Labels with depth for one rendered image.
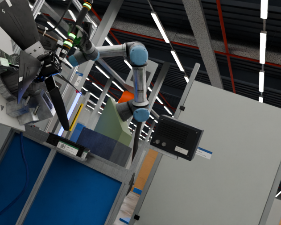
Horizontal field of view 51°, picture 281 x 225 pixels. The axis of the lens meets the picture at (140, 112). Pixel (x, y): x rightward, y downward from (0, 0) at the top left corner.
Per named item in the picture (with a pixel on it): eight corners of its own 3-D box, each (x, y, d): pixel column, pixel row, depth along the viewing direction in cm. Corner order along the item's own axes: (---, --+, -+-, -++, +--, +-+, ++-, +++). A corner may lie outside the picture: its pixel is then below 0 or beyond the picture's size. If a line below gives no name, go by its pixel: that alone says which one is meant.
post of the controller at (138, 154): (128, 170, 175) (142, 139, 178) (130, 170, 177) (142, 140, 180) (133, 172, 174) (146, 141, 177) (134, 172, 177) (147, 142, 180)
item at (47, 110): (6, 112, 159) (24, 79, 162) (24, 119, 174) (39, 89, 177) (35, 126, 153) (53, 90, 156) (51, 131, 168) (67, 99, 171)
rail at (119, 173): (10, 129, 199) (15, 118, 200) (14, 130, 203) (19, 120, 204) (128, 185, 172) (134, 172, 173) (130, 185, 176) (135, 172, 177)
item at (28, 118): (19, 125, 153) (15, 112, 153) (25, 124, 159) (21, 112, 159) (33, 120, 152) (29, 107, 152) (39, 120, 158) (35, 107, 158)
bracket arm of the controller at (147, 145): (139, 143, 177) (141, 139, 178) (140, 144, 180) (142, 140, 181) (176, 159, 170) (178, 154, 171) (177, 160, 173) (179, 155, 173)
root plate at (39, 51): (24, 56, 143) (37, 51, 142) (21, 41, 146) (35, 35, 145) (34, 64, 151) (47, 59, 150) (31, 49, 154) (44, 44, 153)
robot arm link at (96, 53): (90, 64, 196) (102, 58, 196) (84, 56, 186) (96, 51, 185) (87, 54, 199) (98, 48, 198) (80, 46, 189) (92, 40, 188)
